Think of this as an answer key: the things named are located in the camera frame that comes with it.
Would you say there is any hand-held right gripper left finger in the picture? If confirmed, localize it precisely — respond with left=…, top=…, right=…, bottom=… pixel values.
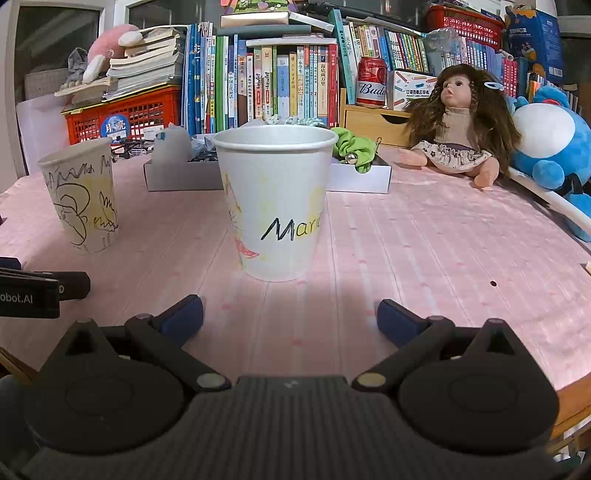
left=51, top=294, right=232, bottom=393

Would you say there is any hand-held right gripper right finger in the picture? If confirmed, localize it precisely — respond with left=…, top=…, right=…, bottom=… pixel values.
left=352, top=299, right=532, bottom=393

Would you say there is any white cardboard box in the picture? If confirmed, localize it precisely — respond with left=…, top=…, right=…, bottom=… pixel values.
left=143, top=131, right=392, bottom=193

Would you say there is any green scrunchie with gold bell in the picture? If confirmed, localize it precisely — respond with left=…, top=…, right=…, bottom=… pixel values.
left=330, top=127, right=379, bottom=174

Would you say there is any pink tablecloth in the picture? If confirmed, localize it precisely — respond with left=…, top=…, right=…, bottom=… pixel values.
left=0, top=145, right=591, bottom=393

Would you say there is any doodled paper cup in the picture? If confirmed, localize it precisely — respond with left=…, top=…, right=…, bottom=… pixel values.
left=38, top=137, right=120, bottom=254

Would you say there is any white plastic board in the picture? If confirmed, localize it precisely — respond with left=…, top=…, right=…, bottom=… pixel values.
left=16, top=95, right=70, bottom=175

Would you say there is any miniature black bicycle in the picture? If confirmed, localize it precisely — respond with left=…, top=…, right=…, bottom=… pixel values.
left=110, top=138, right=155, bottom=160

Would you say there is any large white paper cup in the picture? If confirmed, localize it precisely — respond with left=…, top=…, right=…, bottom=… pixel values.
left=212, top=126, right=339, bottom=282

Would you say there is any red plastic crate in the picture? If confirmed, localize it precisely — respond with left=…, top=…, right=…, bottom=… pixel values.
left=62, top=85, right=183, bottom=146

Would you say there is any white plastic tube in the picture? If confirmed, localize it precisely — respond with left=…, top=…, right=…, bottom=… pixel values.
left=508, top=166, right=591, bottom=232

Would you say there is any wooden drawer box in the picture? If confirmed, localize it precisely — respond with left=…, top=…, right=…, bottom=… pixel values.
left=339, top=88, right=414, bottom=148

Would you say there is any brown-haired doll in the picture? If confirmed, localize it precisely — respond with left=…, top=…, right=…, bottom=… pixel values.
left=399, top=64, right=522, bottom=189

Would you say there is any grey plush toy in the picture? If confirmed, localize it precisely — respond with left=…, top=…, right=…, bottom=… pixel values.
left=65, top=46, right=90, bottom=90

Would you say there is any mint patterned hair band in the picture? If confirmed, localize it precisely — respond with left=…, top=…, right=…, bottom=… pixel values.
left=265, top=114, right=326, bottom=129

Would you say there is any white printed carton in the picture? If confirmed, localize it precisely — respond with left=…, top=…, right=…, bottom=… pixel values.
left=386, top=69, right=437, bottom=112

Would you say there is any red beer can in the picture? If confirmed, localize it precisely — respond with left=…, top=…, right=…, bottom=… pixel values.
left=355, top=56, right=387, bottom=109

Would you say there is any stack of worn books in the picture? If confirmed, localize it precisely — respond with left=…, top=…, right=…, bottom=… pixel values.
left=54, top=27, right=185, bottom=109

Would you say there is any pink plush toy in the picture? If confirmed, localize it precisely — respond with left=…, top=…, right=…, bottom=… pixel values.
left=83, top=24, right=141, bottom=84

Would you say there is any blue and white plush toy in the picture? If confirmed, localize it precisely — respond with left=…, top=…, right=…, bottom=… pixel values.
left=508, top=85, right=591, bottom=243

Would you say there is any row of upright children's books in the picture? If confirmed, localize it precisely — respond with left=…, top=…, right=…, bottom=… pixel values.
left=181, top=22, right=342, bottom=134

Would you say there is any row of thin paperback books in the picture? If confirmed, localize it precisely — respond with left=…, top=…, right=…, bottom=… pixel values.
left=328, top=9, right=583, bottom=107

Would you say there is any dark teal book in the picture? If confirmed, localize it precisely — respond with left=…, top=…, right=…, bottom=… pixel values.
left=217, top=24, right=335, bottom=38

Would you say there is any red plastic basket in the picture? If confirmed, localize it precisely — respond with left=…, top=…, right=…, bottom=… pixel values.
left=425, top=4, right=505, bottom=49

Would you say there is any rose gold flat box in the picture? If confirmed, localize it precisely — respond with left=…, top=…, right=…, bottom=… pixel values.
left=219, top=11, right=291, bottom=29

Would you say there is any blue carton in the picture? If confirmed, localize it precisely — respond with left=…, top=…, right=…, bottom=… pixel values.
left=503, top=4, right=565, bottom=84

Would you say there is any pink triangular toy house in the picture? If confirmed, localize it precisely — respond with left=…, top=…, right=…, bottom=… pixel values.
left=221, top=0, right=305, bottom=14

